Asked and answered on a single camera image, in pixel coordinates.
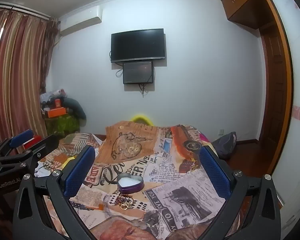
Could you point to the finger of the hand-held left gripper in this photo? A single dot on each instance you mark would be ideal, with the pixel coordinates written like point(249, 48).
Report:
point(21, 138)
point(42, 148)

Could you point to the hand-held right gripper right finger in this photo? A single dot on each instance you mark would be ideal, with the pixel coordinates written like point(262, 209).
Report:
point(215, 173)

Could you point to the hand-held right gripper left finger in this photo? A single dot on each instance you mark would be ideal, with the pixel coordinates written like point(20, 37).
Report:
point(80, 173)

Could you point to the purple heart-shaped tin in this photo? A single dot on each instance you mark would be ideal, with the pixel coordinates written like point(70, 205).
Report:
point(130, 188)

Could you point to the red box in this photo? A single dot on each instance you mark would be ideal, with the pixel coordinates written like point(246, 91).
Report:
point(33, 141)

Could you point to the yellow cloth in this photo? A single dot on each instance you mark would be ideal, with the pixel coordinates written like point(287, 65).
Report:
point(69, 160)

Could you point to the green cloth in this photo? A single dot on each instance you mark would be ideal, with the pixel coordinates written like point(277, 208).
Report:
point(62, 126)

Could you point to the grey bag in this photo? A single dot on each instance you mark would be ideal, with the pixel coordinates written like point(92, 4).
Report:
point(225, 143)

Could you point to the grey striped quilt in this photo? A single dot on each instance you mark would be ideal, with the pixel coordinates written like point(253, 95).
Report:
point(82, 138)

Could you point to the pink cloth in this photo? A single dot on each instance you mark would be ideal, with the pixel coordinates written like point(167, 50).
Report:
point(204, 138)

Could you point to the large orange box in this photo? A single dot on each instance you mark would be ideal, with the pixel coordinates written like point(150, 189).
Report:
point(55, 112)

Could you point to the small orange box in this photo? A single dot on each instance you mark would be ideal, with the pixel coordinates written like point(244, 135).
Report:
point(58, 103)

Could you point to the white plastic bag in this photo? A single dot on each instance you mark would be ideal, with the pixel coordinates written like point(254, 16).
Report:
point(48, 96)

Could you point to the striped brown curtain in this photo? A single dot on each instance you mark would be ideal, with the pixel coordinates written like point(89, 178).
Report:
point(17, 75)

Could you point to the newspaper print blanket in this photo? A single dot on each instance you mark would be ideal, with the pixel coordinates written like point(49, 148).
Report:
point(150, 160)

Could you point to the yellow plastic stool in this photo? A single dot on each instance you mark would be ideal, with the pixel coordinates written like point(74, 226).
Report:
point(141, 117)

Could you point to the brown wooden door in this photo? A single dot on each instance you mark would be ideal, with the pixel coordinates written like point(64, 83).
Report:
point(275, 92)

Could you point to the white air conditioner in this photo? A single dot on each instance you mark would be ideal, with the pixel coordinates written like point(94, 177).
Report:
point(82, 21)

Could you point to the wooden overhead cabinet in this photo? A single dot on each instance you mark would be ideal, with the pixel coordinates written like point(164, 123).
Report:
point(247, 5)

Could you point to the white wall socket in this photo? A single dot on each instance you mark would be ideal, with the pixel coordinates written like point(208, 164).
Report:
point(221, 131)

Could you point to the small black wall monitor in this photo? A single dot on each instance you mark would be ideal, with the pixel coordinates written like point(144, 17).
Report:
point(138, 72)

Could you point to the white curtain rail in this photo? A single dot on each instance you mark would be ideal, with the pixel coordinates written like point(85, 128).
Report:
point(25, 9)

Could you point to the large black wall television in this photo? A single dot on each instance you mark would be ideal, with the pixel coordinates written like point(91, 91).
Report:
point(137, 45)

